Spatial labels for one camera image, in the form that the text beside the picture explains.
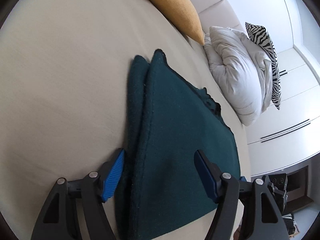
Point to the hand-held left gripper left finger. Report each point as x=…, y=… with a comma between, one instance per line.
x=113, y=177

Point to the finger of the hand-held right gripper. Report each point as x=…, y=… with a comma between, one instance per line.
x=246, y=187

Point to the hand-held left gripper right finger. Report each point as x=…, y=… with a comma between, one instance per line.
x=206, y=177

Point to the dark green sweater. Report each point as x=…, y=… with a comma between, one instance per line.
x=175, y=130

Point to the dark wooden cabinet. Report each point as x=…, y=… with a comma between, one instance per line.
x=298, y=187

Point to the white wardrobe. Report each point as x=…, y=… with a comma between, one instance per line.
x=295, y=92

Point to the white duvet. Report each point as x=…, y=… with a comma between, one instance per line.
x=237, y=72

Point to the beige bed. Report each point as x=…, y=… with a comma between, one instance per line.
x=62, y=67

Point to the zebra print pillow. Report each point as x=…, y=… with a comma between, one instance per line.
x=271, y=55

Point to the cream padded headboard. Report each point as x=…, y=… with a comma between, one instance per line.
x=215, y=7

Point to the yellow pillow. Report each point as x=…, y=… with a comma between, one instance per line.
x=175, y=7

